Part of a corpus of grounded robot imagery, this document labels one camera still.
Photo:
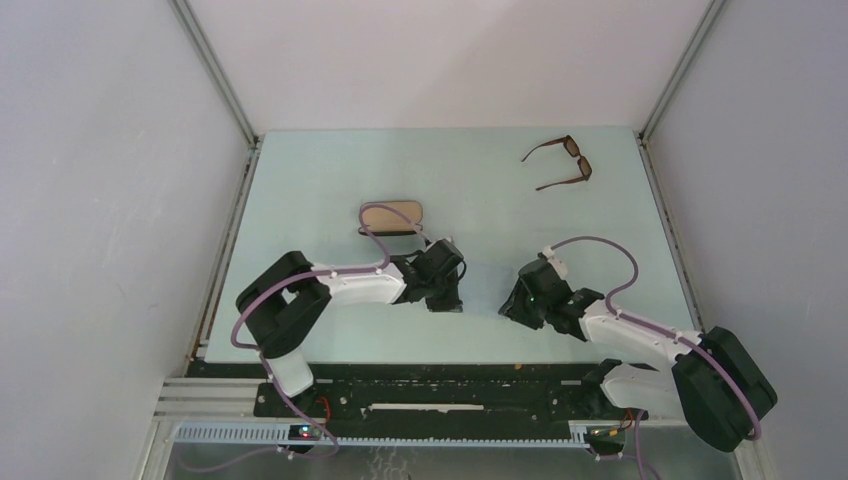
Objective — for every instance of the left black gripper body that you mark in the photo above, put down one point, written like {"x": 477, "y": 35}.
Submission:
{"x": 437, "y": 283}

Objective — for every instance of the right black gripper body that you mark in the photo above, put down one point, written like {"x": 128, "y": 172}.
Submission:
{"x": 526, "y": 309}

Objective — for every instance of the black glasses case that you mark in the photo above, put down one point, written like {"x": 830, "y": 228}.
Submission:
{"x": 394, "y": 218}

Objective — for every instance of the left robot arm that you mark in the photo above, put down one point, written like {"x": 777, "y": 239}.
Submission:
{"x": 280, "y": 307}

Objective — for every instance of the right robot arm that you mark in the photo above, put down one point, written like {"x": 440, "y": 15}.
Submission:
{"x": 709, "y": 380}

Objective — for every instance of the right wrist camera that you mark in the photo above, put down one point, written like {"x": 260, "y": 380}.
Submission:
{"x": 548, "y": 254}

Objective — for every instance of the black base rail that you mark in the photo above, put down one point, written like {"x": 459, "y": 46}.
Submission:
{"x": 484, "y": 402}

